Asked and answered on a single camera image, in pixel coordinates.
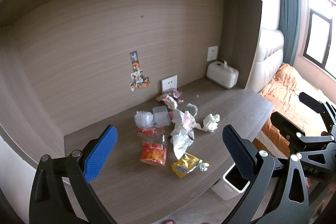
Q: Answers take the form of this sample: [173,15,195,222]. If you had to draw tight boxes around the white tissue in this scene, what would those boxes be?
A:
[202,114,221,132]

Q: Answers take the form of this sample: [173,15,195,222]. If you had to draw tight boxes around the yellow snack bag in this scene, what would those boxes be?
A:
[171,153,211,178]

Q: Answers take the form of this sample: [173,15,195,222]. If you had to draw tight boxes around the orange snack bag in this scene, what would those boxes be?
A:
[140,143,167,166]

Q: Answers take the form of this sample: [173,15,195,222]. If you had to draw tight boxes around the white trash bin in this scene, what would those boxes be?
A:
[211,164,250,201]

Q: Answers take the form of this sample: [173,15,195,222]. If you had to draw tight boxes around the orange bed cover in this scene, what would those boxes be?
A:
[253,64,329,158]

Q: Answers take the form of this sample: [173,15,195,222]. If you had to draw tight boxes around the black framed window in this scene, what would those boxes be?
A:
[303,0,335,78]

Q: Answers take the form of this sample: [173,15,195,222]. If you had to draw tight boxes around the white padded headboard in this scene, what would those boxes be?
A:
[247,28,284,93]

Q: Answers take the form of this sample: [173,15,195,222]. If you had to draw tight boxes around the grey crumpled ball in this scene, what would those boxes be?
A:
[185,103,198,117]

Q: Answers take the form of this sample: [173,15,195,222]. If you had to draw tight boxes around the white pink paper wrapper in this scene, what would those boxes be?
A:
[169,109,198,160]

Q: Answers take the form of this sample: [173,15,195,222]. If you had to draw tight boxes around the red slipper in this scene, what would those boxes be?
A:
[162,219,176,224]

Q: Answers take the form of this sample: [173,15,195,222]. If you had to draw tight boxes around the pink crumpled wrapper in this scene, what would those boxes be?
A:
[156,88,184,110]

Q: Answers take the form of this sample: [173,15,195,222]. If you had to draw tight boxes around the crumpled clear plastic bag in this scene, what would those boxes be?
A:
[134,111,155,129]

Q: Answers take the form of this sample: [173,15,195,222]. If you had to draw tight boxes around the red clear plastic wrapper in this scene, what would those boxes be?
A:
[137,127,167,146]

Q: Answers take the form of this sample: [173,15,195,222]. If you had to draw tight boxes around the teal curtain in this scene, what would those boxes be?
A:
[278,0,301,66]

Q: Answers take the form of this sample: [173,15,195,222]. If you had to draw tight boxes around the clear plastic box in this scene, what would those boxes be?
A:
[153,106,171,127]

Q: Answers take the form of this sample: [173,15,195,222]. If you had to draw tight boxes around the wooden shelf unit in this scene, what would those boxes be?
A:
[1,0,263,166]

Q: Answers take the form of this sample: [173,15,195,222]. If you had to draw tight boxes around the white wall socket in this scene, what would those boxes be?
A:
[161,75,178,93]

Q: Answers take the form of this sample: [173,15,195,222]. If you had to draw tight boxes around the colourful wall stickers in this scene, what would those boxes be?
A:
[129,51,150,92]

